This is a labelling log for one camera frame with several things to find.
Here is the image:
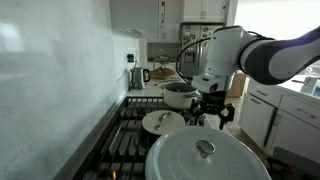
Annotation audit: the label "brown cardboard box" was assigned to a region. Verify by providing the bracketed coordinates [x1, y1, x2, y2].
[227, 73, 246, 97]

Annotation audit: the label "range hood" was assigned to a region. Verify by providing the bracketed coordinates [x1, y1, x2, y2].
[113, 29, 143, 38]

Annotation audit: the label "white upper cabinets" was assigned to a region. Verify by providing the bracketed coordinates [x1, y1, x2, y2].
[181, 0, 229, 22]

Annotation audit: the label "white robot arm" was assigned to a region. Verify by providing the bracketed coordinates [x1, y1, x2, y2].
[190, 26, 320, 125]

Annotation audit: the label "black gas stove cooktop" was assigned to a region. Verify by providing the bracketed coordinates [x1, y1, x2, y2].
[71, 96, 206, 180]

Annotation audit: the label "white saucepan with handle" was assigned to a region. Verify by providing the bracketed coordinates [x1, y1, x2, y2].
[164, 82, 201, 109]

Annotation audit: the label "black wall plug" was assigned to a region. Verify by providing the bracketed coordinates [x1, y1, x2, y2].
[127, 54, 135, 63]

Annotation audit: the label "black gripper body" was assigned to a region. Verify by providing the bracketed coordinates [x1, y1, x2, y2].
[197, 91, 229, 116]

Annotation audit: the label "stainless steel refrigerator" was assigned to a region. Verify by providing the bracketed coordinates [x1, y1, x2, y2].
[179, 23, 224, 78]

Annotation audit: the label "black power cable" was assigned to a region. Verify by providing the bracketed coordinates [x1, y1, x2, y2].
[175, 37, 212, 85]

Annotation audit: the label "steel electric kettle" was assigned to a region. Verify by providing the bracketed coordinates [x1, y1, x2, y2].
[129, 67, 150, 90]

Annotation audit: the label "white island cabinet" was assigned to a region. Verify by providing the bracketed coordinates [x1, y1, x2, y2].
[239, 79, 320, 162]

